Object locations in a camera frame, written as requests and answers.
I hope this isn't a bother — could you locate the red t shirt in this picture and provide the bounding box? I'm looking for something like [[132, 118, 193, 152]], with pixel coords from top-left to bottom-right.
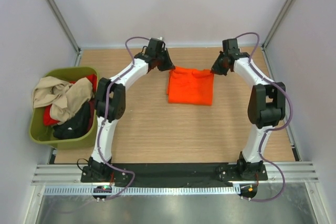
[[43, 74, 97, 126]]

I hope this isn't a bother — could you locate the left corner aluminium post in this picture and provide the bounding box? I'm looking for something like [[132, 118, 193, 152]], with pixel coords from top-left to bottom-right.
[[46, 0, 82, 67]]

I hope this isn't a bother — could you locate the orange t shirt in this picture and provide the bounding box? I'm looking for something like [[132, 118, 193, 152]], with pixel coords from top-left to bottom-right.
[[166, 67, 214, 106]]

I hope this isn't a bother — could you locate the aluminium frame rail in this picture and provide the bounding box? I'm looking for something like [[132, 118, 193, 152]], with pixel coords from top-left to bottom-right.
[[31, 162, 319, 186]]

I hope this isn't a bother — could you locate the beige t shirt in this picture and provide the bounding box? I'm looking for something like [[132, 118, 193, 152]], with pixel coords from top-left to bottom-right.
[[32, 76, 93, 125]]

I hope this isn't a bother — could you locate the corner aluminium post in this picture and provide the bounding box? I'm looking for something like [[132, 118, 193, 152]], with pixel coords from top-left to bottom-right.
[[261, 0, 295, 79], [46, 0, 82, 67]]

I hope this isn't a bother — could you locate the right corner aluminium post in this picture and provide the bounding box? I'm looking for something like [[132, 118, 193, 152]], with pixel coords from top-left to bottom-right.
[[261, 0, 295, 79]]

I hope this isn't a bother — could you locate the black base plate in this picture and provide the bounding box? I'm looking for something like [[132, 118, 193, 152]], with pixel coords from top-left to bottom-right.
[[81, 163, 268, 184]]

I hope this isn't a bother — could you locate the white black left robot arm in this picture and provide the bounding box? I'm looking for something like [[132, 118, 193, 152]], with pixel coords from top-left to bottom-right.
[[81, 38, 175, 183]]

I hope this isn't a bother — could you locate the black t shirt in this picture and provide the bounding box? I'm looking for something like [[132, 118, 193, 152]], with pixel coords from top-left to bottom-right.
[[53, 102, 93, 140]]

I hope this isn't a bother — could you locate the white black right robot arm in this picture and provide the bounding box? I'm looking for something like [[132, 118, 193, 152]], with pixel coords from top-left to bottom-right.
[[211, 38, 286, 181]]

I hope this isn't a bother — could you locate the white slotted cable duct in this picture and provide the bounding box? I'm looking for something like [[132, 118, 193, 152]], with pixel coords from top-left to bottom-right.
[[44, 185, 240, 196]]

